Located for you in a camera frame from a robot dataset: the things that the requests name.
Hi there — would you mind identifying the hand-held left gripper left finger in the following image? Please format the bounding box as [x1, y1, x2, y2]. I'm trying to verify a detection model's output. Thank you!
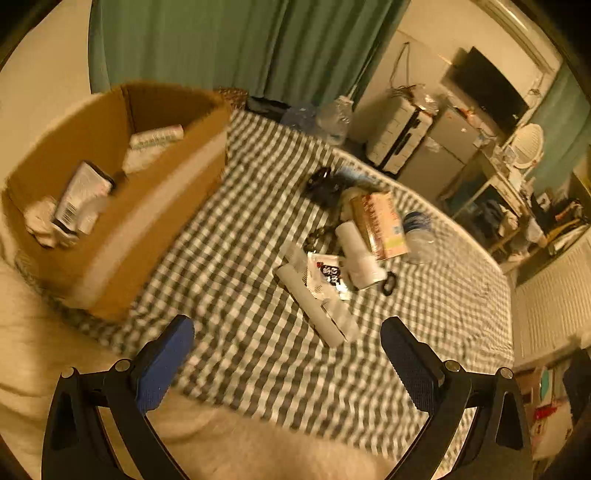
[41, 315, 204, 480]

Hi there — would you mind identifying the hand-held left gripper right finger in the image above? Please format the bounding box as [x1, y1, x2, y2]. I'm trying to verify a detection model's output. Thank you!
[379, 316, 534, 480]

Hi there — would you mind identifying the brown cardboard box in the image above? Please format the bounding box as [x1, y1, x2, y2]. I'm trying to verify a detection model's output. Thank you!
[2, 80, 233, 322]

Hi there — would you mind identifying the long white tube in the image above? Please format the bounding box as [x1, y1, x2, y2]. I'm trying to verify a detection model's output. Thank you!
[274, 242, 360, 347]

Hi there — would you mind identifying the grey white checked blanket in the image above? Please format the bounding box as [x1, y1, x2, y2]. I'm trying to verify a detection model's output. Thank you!
[14, 108, 515, 467]

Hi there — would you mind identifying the white plastic bottle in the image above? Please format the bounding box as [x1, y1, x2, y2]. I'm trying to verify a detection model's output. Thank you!
[335, 222, 389, 291]

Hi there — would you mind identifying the white black sachet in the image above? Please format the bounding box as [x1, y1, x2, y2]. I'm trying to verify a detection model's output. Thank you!
[305, 251, 352, 301]

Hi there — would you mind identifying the clear plastic bottle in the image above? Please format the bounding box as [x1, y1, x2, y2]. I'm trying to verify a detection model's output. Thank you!
[402, 210, 437, 265]

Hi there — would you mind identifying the orange carton box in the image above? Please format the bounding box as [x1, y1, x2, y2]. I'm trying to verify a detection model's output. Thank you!
[348, 191, 411, 261]

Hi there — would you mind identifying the white louvred cabinet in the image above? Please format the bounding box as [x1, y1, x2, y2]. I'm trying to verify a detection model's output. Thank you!
[512, 240, 591, 365]

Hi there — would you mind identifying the small dark object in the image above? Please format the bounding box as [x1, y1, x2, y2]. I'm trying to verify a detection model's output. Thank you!
[305, 226, 335, 250]

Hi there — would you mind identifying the grey tube with black cap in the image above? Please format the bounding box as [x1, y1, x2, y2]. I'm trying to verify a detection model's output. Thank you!
[52, 161, 116, 238]

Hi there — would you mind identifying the black pouch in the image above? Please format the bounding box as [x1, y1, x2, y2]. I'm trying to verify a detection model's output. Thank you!
[302, 167, 345, 208]

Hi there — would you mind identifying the cream dressing desk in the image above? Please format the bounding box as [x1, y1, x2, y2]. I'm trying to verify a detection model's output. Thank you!
[438, 152, 546, 254]

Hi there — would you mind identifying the grey mini fridge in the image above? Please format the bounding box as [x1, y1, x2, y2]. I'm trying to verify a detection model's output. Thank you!
[397, 106, 485, 190]

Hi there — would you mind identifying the white green tube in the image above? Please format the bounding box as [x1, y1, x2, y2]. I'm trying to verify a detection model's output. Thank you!
[129, 124, 185, 151]

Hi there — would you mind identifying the white suitcase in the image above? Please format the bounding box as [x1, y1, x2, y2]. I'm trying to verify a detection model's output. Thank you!
[367, 99, 435, 174]

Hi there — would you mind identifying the white oval mirror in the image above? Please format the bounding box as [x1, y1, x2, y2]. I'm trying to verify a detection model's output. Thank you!
[508, 122, 546, 169]

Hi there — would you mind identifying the large clear water jug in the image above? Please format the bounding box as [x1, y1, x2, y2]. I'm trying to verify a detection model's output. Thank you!
[316, 95, 354, 144]

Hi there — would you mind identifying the clear plastic bag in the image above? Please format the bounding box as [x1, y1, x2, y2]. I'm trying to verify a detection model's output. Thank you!
[406, 85, 446, 114]

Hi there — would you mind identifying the pack of water bottles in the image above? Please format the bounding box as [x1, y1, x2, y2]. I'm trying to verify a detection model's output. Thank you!
[279, 106, 319, 132]

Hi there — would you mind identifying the patterned brown bag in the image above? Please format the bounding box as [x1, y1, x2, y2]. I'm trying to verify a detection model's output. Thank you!
[217, 87, 250, 112]

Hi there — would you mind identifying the green curtain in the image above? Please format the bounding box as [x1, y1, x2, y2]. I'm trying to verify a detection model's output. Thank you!
[526, 65, 591, 195]
[88, 0, 411, 107]

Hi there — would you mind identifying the black wall television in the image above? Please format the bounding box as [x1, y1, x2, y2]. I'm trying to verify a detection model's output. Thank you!
[441, 46, 529, 134]

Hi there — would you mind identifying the hanging wall cable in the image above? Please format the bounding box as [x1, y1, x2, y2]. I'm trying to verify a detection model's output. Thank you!
[390, 41, 414, 93]

